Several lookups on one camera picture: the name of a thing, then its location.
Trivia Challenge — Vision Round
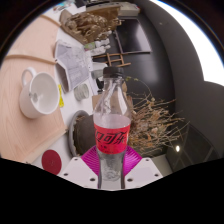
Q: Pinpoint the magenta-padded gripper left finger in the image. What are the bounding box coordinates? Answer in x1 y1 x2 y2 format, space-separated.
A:
59 145 101 190

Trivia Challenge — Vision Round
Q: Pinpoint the grey plant saucer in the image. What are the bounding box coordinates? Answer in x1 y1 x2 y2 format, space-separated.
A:
68 109 91 158

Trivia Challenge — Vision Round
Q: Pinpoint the light wooden board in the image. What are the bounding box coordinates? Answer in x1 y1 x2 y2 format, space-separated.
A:
0 14 68 164

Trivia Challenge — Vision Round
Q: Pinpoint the green-labelled white bottle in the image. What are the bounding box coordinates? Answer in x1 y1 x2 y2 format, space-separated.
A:
83 38 113 51

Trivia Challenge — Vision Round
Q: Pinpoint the black wall screen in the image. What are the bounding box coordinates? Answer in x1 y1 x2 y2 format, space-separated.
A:
114 18 153 55

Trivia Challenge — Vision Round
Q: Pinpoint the white cabinet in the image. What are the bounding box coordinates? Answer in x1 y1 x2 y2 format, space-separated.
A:
118 2 141 18

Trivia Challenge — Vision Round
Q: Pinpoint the flat round red coaster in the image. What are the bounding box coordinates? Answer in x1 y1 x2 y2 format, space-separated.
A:
41 149 63 176

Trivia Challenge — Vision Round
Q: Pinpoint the yellow packet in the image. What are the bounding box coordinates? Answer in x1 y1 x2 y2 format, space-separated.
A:
58 83 65 108

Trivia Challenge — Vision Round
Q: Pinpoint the dried plant in grey pot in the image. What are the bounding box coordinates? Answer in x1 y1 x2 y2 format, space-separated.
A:
72 76 191 158

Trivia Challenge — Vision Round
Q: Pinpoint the clear red-labelled drink bottle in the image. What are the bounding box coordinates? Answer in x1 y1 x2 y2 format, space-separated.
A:
92 65 132 183

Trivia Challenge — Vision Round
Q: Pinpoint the long ceiling light strip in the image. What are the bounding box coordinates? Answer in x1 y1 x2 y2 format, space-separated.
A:
149 0 224 87

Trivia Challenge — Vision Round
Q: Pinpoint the small white cup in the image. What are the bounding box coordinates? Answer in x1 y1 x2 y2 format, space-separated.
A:
73 83 91 102

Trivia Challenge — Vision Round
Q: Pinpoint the white mug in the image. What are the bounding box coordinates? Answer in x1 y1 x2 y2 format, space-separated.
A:
18 67 61 120

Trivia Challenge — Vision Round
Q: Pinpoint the wooden easel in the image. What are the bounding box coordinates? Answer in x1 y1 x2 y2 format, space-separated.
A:
93 52 132 68

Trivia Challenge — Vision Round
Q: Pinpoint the open newspaper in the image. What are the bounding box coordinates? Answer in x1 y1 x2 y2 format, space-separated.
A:
53 39 94 94

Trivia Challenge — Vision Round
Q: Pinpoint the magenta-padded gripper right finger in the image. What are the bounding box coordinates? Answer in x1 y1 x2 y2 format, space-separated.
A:
121 145 164 190

